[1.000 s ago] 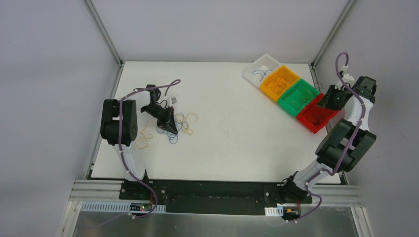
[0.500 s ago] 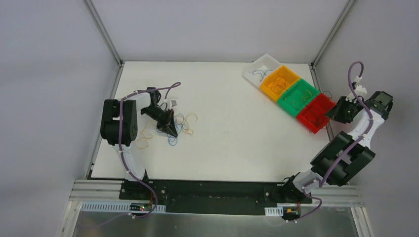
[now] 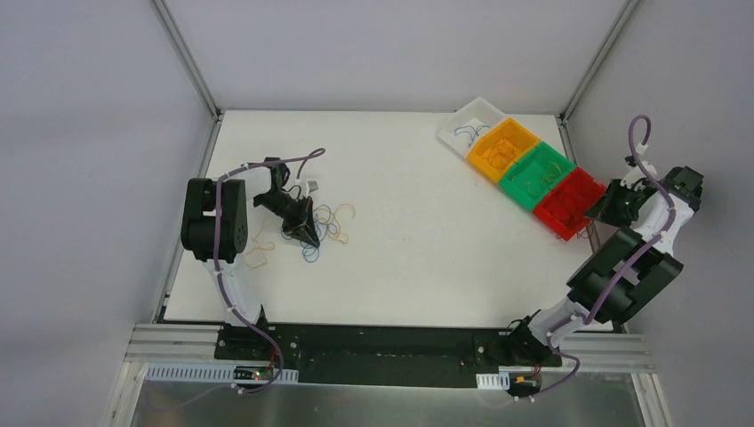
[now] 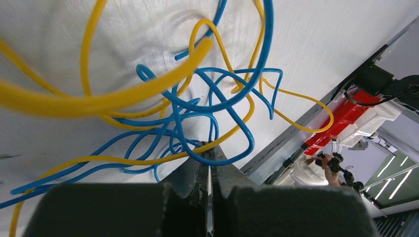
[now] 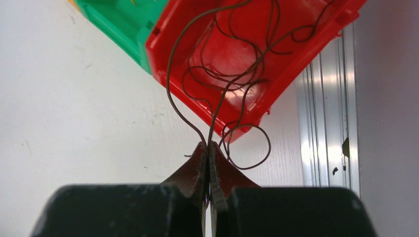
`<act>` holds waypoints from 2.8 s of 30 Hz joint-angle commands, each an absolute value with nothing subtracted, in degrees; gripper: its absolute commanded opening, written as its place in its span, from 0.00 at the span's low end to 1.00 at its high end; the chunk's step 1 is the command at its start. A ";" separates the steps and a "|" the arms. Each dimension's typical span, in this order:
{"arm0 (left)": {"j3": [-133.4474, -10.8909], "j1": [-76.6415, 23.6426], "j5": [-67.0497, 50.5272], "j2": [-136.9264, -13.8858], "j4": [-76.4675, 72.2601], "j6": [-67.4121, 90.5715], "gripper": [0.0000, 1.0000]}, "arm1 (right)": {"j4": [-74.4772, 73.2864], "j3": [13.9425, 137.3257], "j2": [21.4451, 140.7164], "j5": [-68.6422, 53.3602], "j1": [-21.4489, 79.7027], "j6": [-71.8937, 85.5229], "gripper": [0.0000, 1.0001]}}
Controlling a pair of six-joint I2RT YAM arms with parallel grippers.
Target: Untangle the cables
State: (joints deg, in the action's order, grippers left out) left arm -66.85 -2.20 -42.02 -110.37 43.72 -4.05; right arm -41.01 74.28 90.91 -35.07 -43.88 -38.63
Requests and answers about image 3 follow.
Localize green plastic bin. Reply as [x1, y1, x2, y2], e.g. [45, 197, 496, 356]
[499, 141, 576, 211]

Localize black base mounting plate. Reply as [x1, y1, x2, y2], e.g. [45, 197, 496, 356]
[214, 323, 562, 388]

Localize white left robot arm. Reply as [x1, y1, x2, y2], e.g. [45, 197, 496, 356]
[180, 149, 324, 360]

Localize yellow plastic bin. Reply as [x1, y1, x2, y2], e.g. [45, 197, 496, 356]
[467, 118, 542, 183]

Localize yellow cables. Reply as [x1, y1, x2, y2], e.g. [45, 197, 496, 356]
[244, 203, 357, 270]

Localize blue cable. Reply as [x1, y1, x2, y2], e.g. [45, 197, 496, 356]
[453, 124, 493, 148]

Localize red plastic bin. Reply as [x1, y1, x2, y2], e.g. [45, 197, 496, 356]
[533, 167, 606, 241]

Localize aluminium frame rail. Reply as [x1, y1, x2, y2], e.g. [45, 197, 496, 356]
[124, 324, 656, 374]

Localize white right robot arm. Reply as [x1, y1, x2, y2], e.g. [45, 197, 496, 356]
[497, 166, 704, 366]

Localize blue cables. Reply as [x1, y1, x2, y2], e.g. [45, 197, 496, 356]
[281, 205, 337, 264]

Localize clear plastic bin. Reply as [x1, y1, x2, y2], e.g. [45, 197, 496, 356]
[436, 96, 508, 158]

